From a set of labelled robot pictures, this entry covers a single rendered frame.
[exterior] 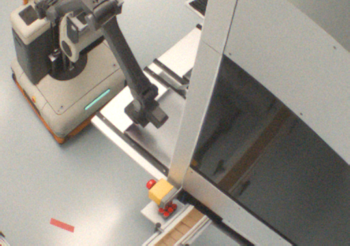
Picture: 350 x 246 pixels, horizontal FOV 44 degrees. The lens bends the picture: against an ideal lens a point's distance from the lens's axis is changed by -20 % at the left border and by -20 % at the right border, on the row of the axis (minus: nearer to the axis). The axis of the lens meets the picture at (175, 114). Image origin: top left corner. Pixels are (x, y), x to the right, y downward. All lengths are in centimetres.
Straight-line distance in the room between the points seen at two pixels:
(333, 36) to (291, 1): 10
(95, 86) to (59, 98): 23
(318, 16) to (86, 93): 210
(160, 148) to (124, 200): 90
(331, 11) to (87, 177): 223
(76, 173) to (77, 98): 44
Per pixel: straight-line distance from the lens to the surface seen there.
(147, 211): 191
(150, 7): 356
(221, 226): 193
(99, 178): 290
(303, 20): 88
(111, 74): 288
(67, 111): 278
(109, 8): 160
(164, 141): 202
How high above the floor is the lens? 270
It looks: 61 degrees down
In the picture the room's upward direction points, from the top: 12 degrees clockwise
